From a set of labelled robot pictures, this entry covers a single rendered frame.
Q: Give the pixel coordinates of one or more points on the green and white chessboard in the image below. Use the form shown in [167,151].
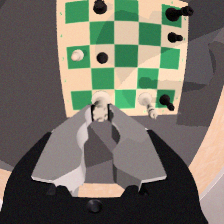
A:
[133,33]

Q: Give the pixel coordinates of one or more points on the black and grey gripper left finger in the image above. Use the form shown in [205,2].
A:
[56,159]

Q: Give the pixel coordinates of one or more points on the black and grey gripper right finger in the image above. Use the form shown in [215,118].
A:
[143,159]

